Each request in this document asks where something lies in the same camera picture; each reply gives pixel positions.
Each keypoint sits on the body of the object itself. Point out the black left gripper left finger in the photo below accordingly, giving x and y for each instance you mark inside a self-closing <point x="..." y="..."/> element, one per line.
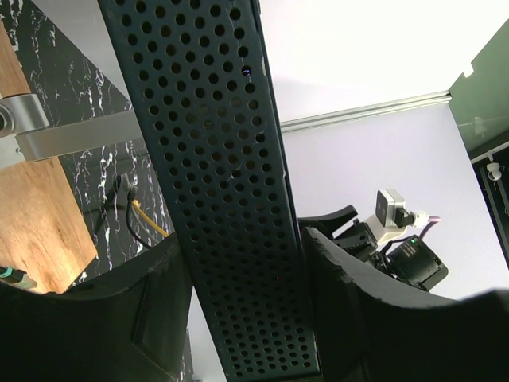
<point x="128" y="324"/>

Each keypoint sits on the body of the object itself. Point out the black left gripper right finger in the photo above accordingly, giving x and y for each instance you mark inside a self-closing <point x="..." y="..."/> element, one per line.
<point x="370" y="327"/>

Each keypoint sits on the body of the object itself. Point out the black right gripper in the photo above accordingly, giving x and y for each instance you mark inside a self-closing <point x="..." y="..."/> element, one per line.
<point x="358" y="240"/>

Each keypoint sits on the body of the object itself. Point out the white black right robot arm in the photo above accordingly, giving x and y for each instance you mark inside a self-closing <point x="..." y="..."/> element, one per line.
<point x="397" y="250"/>

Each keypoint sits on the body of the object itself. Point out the wooden board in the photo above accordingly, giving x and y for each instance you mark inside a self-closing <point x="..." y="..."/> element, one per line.
<point x="43" y="234"/>

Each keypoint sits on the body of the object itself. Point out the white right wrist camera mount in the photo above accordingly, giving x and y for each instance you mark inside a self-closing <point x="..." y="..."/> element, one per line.
<point x="383" y="233"/>

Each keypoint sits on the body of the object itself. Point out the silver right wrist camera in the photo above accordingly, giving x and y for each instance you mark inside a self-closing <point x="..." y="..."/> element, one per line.
<point x="390" y="210"/>

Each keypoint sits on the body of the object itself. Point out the right aluminium frame post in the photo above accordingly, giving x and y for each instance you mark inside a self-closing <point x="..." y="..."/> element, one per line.
<point x="353" y="114"/>

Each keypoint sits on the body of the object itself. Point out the dark grey network switch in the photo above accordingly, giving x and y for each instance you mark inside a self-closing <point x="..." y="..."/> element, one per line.
<point x="199" y="82"/>

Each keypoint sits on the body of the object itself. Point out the metal bracket stand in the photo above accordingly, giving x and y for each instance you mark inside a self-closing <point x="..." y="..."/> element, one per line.
<point x="59" y="127"/>

